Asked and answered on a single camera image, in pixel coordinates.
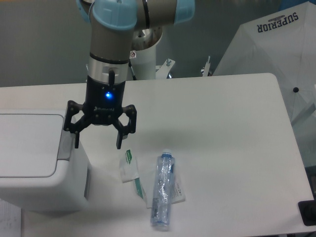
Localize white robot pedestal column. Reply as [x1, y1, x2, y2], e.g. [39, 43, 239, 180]
[125, 27, 163, 81]

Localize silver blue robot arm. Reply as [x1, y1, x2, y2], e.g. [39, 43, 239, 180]
[63, 0, 195, 149]

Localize black cable on pedestal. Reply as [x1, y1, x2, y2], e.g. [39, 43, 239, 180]
[128, 59, 137, 81]

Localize printed paper sheet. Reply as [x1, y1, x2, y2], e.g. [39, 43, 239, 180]
[0, 199, 22, 237]

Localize white push-lid trash can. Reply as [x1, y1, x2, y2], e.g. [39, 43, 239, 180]
[0, 109, 92, 212]

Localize crushed clear plastic bottle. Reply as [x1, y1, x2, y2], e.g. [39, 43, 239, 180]
[150, 149, 175, 227]

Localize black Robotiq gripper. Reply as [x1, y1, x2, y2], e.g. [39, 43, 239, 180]
[63, 75, 138, 150]

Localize white metal base frame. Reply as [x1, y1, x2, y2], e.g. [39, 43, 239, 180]
[85, 55, 213, 83]

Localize white green wrapper packet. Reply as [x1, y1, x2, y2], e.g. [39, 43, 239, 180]
[119, 149, 139, 183]

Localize white Superior umbrella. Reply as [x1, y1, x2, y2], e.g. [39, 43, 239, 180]
[214, 1, 316, 121]

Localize clear plastic bag with label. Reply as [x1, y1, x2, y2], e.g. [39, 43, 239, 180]
[134, 165, 186, 209]

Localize black device at table edge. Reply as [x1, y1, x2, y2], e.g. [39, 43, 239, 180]
[298, 200, 316, 226]

